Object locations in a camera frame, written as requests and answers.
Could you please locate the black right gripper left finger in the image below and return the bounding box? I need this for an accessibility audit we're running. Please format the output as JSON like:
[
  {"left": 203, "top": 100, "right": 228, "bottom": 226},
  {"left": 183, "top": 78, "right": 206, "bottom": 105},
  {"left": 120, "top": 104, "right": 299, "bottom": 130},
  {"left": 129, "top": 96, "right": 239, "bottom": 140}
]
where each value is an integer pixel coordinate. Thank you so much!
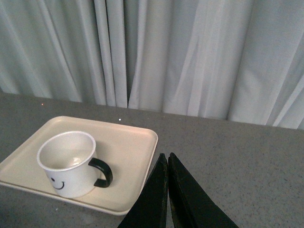
[{"left": 118, "top": 153, "right": 168, "bottom": 228}]

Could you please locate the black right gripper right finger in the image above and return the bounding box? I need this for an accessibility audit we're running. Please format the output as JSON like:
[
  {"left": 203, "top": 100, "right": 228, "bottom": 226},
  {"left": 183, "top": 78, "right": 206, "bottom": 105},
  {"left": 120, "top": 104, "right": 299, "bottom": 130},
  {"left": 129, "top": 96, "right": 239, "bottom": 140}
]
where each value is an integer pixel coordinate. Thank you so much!
[{"left": 168, "top": 153, "right": 237, "bottom": 228}]

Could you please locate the white smiley mug black handle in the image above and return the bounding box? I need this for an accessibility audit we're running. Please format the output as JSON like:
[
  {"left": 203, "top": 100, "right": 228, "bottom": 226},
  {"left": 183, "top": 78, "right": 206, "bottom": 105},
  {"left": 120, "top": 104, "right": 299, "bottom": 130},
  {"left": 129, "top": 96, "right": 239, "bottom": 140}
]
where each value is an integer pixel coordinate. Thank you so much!
[{"left": 37, "top": 131, "right": 114, "bottom": 199}]

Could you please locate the cream rectangular plate tray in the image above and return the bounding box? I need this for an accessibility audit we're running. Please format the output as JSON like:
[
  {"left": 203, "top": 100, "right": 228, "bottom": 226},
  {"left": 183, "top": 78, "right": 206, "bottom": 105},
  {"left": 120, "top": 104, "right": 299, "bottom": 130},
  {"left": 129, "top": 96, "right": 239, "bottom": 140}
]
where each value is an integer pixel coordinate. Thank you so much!
[{"left": 0, "top": 116, "right": 158, "bottom": 216}]

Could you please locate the white pleated curtain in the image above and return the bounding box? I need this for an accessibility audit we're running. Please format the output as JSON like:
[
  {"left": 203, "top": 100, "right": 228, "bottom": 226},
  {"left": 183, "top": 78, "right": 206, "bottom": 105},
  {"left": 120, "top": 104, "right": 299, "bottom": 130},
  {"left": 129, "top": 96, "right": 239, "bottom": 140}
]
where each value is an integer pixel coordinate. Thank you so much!
[{"left": 0, "top": 0, "right": 304, "bottom": 129}]

